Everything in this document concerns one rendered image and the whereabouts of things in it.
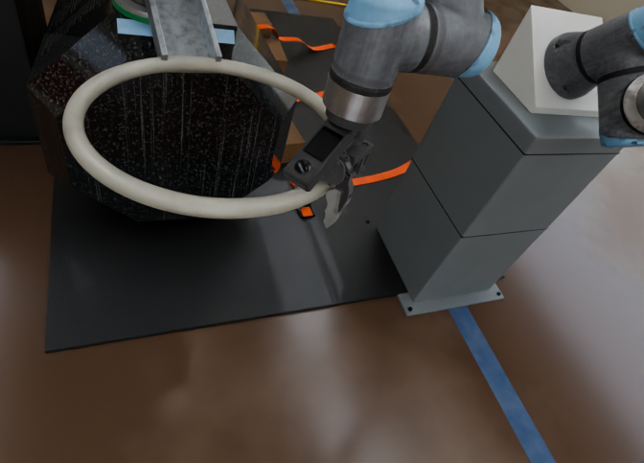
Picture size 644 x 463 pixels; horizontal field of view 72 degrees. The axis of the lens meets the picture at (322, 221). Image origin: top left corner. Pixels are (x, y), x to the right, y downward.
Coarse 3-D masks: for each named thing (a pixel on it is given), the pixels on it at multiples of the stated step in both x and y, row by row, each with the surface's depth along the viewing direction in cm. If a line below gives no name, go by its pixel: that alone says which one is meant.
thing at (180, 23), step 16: (160, 0) 100; (176, 0) 102; (192, 0) 104; (160, 16) 98; (176, 16) 100; (192, 16) 102; (208, 16) 97; (160, 32) 91; (176, 32) 98; (192, 32) 100; (208, 32) 97; (160, 48) 89; (176, 48) 96; (192, 48) 98; (208, 48) 98
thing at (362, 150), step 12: (336, 120) 63; (360, 132) 69; (360, 144) 71; (372, 144) 72; (348, 156) 67; (360, 156) 70; (336, 168) 68; (348, 168) 67; (360, 168) 73; (336, 180) 69
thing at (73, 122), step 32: (128, 64) 85; (160, 64) 89; (192, 64) 93; (224, 64) 95; (96, 96) 78; (64, 128) 68; (96, 160) 63; (128, 192) 61; (160, 192) 61; (288, 192) 67; (320, 192) 70
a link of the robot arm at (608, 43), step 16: (624, 16) 110; (640, 16) 106; (592, 32) 118; (608, 32) 113; (624, 32) 108; (640, 32) 105; (592, 48) 116; (608, 48) 112; (624, 48) 109; (640, 48) 106; (592, 64) 118; (608, 64) 113; (624, 64) 109; (640, 64) 108
